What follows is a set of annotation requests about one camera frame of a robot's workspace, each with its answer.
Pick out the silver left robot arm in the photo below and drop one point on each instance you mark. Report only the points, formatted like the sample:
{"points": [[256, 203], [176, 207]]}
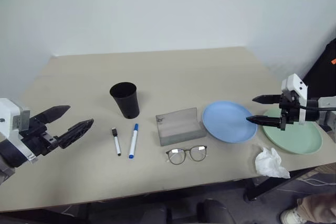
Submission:
{"points": [[9, 155]]}

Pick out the green plate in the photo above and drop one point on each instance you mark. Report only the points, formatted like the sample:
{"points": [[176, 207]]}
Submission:
{"points": [[296, 137]]}

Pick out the white shoe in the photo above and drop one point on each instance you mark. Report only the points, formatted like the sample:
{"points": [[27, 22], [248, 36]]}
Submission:
{"points": [[291, 216]]}

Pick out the black table leg frame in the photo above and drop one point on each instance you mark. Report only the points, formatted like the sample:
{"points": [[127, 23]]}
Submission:
{"points": [[265, 187]]}

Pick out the thin-rimmed round eyeglasses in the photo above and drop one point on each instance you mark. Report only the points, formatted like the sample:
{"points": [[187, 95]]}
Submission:
{"points": [[187, 154]]}

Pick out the beige trouser leg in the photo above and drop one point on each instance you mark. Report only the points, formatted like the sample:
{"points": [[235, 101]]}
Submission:
{"points": [[317, 208]]}

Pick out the blue plate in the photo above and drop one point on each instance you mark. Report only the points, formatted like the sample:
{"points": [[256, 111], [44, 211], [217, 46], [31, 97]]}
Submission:
{"points": [[225, 121]]}

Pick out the dark rounded shape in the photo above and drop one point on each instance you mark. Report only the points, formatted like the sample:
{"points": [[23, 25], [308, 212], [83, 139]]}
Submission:
{"points": [[215, 213]]}

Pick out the black plastic cup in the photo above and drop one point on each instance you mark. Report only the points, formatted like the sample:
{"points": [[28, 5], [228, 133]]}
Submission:
{"points": [[127, 106]]}

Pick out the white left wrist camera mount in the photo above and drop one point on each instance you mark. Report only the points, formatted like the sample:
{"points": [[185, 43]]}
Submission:
{"points": [[9, 119]]}

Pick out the blue whiteboard marker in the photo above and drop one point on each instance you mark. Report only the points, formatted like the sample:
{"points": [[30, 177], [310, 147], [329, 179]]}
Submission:
{"points": [[133, 142]]}

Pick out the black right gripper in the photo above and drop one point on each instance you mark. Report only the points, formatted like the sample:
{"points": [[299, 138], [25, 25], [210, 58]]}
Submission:
{"points": [[290, 113]]}

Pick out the black whiteboard marker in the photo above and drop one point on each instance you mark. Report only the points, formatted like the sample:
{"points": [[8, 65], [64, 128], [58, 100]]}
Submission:
{"points": [[116, 144]]}

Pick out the grey open glasses case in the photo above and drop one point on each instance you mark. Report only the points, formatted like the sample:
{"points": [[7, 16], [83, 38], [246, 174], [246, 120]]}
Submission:
{"points": [[178, 129]]}

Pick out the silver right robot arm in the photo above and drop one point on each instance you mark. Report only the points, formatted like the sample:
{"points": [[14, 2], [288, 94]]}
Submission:
{"points": [[325, 108]]}

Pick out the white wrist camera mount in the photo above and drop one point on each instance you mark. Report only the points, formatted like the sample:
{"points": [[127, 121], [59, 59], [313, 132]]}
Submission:
{"points": [[9, 119], [295, 83]]}

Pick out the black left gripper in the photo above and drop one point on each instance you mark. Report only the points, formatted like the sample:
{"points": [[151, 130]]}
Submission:
{"points": [[36, 137]]}

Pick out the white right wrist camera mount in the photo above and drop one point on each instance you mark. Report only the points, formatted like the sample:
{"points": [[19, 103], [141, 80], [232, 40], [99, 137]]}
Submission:
{"points": [[295, 83]]}

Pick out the black bag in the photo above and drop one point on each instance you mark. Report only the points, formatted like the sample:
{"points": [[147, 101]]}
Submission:
{"points": [[323, 72]]}

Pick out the crumpled white tissue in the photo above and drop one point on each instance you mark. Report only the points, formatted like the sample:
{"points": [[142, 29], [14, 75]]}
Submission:
{"points": [[269, 165]]}

